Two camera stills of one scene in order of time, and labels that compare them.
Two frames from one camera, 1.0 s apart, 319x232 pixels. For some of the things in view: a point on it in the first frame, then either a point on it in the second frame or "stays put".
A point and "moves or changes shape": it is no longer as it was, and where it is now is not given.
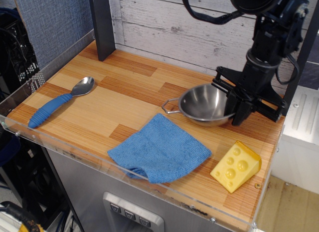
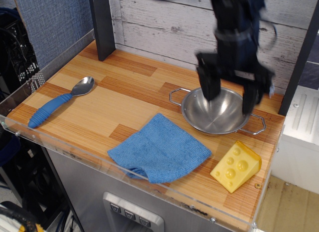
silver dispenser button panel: (125, 216) stays put
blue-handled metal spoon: (84, 85) stays put
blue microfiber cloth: (162, 147) stays put
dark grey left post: (102, 24) stays put
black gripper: (251, 92) to (237, 57)
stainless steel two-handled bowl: (204, 104) moves or changes shape
